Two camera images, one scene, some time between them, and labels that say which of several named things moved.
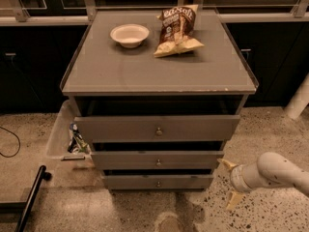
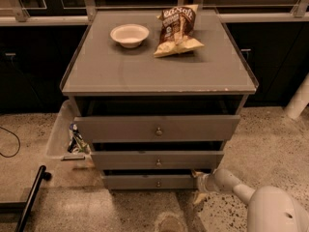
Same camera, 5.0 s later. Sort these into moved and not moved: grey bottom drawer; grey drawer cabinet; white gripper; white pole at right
Moved: white gripper
Not moved: white pole at right; grey drawer cabinet; grey bottom drawer
